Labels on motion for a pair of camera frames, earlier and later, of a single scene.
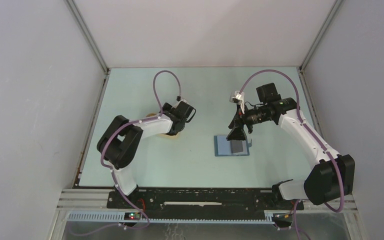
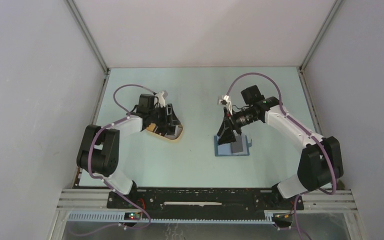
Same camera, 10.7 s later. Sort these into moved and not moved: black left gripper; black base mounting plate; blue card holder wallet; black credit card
Moved: black left gripper
Not moved: black credit card; blue card holder wallet; black base mounting plate
